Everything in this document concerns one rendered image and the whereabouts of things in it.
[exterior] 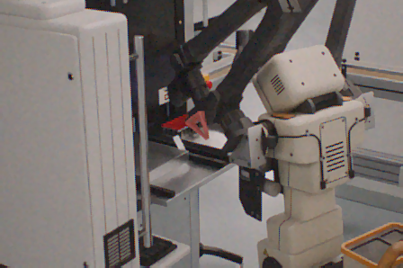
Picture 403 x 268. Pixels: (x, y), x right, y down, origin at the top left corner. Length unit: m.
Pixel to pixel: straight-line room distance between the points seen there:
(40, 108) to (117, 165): 0.24
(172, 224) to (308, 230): 1.05
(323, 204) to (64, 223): 0.75
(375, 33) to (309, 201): 2.05
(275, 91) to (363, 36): 2.10
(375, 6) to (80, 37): 2.54
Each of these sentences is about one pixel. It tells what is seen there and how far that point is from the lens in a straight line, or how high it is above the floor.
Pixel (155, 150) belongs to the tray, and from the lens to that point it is 2.86.
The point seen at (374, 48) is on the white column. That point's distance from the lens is 4.23.
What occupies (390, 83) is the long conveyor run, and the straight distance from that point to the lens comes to 3.55.
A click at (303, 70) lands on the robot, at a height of 1.34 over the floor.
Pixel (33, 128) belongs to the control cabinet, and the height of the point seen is 1.27.
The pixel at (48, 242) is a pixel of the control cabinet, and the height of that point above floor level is 0.95.
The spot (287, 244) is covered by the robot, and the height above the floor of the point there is 0.85.
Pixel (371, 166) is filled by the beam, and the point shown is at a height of 0.50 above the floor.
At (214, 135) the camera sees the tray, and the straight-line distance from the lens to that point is 3.00.
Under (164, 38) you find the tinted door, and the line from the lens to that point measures 2.99.
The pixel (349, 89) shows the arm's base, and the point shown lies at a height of 1.23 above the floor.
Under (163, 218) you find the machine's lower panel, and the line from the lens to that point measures 3.20.
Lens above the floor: 1.95
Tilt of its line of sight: 20 degrees down
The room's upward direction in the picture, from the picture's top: 1 degrees counter-clockwise
